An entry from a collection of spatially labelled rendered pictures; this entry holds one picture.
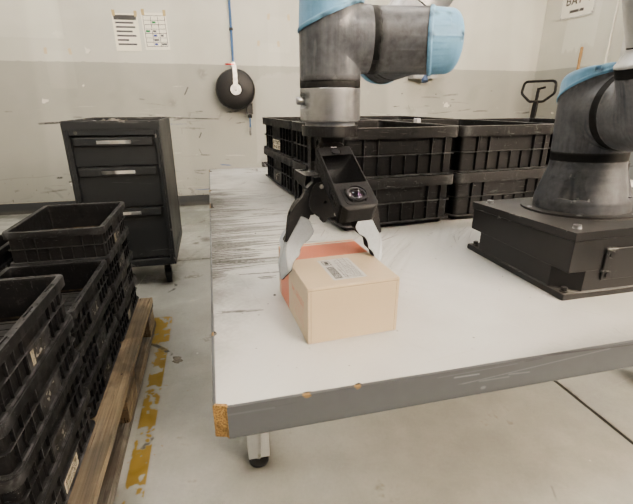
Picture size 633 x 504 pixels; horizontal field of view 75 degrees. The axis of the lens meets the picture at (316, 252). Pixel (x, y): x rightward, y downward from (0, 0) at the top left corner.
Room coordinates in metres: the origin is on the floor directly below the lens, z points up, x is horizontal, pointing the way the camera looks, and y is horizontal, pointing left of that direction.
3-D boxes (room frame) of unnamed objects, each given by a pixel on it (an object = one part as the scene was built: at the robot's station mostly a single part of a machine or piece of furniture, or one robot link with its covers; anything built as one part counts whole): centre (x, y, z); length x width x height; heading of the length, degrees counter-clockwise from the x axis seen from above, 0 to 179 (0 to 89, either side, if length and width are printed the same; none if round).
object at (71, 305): (1.08, 0.80, 0.31); 0.40 x 0.30 x 0.34; 14
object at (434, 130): (1.13, -0.13, 0.92); 0.40 x 0.30 x 0.02; 19
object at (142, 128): (2.40, 1.08, 0.45); 0.60 x 0.45 x 0.90; 14
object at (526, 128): (1.23, -0.41, 0.92); 0.40 x 0.30 x 0.02; 19
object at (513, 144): (1.23, -0.41, 0.87); 0.40 x 0.30 x 0.11; 19
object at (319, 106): (0.55, -0.01, 0.97); 0.08 x 0.08 x 0.05
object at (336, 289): (0.53, -0.02, 0.74); 0.16 x 0.12 x 0.07; 17
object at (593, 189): (0.72, -0.47, 0.85); 0.15 x 0.15 x 0.10
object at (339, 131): (0.56, -0.02, 0.89); 0.09 x 0.08 x 0.12; 17
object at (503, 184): (1.23, -0.41, 0.76); 0.40 x 0.30 x 0.12; 19
